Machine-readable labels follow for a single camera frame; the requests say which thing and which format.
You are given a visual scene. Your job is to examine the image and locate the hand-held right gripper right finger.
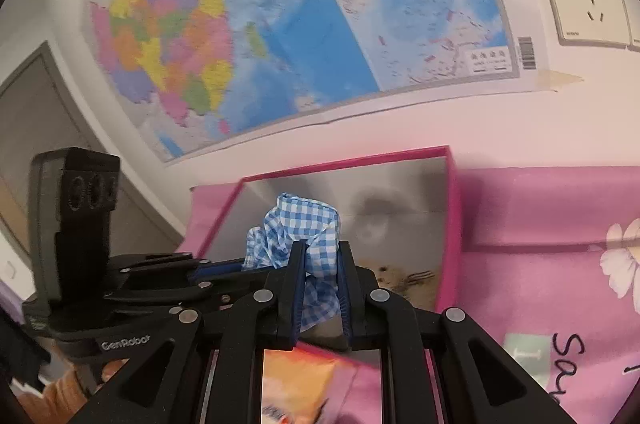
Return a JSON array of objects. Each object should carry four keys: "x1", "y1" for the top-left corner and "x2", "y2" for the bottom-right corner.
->
[{"x1": 336, "y1": 240, "x2": 571, "y2": 424}]

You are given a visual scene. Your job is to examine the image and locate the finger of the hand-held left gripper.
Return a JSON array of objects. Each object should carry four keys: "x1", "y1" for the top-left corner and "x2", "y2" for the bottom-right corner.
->
[
  {"x1": 102, "y1": 281, "x2": 236, "y2": 320},
  {"x1": 107, "y1": 252, "x2": 273, "y2": 287}
]

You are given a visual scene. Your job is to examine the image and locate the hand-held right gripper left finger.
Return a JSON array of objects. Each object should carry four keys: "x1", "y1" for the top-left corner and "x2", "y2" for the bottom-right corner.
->
[{"x1": 65, "y1": 240, "x2": 308, "y2": 424}]

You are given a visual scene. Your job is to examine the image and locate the blue gingham cloth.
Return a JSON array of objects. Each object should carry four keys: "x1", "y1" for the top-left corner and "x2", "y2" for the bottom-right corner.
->
[{"x1": 243, "y1": 191, "x2": 342, "y2": 334}]

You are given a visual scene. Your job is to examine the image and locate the pink storage box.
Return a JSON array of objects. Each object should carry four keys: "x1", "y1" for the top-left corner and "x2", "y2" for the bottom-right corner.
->
[{"x1": 177, "y1": 145, "x2": 463, "y2": 375}]

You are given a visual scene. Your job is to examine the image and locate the person's left hand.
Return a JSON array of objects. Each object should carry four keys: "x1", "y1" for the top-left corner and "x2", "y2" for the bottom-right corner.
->
[{"x1": 97, "y1": 359, "x2": 127, "y2": 387}]

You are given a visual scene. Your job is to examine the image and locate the tan plush toy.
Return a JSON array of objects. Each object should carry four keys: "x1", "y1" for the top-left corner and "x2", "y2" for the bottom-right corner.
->
[{"x1": 375, "y1": 261, "x2": 436, "y2": 305}]

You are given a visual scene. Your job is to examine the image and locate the orange tissue pack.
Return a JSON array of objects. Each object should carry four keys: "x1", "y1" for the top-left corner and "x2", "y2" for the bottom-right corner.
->
[{"x1": 262, "y1": 349, "x2": 383, "y2": 424}]

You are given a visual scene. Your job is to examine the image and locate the grey door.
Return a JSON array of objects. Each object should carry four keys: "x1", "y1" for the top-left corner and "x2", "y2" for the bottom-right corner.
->
[{"x1": 0, "y1": 41, "x2": 186, "y2": 250}]

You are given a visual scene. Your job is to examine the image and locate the clear tape strip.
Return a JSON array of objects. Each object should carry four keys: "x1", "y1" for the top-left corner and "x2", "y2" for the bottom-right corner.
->
[{"x1": 537, "y1": 70, "x2": 584, "y2": 93}]

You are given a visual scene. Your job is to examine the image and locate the wall map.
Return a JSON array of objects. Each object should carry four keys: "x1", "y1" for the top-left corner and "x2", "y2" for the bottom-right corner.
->
[{"x1": 82, "y1": 0, "x2": 551, "y2": 163}]

